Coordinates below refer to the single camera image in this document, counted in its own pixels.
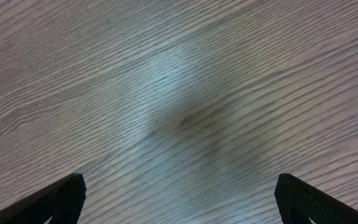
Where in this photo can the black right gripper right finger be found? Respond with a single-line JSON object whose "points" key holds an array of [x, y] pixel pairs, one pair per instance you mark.
{"points": [[301, 203]]}

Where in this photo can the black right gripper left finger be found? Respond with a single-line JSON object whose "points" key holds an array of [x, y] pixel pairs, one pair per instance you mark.
{"points": [[59, 203]]}

